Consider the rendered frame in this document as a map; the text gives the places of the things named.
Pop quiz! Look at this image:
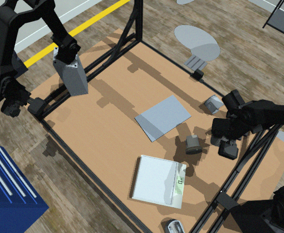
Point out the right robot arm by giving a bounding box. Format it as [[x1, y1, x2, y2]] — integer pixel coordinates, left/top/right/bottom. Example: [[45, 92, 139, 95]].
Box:
[[0, 0, 81, 117]]

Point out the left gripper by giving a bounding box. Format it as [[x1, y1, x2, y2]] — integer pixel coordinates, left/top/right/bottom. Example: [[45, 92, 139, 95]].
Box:
[[218, 111, 248, 160]]

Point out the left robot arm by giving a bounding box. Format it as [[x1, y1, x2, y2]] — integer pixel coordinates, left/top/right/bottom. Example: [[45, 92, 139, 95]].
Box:
[[211, 89, 284, 231]]

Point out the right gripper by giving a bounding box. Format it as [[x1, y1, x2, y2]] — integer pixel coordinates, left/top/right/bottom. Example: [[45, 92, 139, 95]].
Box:
[[6, 84, 48, 116]]

